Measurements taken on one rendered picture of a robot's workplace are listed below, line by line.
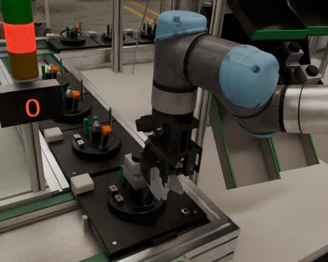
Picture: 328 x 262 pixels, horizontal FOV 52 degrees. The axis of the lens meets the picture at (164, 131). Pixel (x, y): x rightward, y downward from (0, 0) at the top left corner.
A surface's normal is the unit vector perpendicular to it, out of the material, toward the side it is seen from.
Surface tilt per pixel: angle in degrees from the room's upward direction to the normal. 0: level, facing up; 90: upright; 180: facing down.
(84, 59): 90
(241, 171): 45
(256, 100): 90
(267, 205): 0
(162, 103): 90
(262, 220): 0
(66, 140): 0
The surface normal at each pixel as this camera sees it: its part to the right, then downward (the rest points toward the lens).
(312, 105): -0.55, 0.00
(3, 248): 0.07, -0.87
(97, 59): 0.51, 0.46
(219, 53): -0.45, -0.42
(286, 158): 0.31, -0.27
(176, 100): 0.01, 0.49
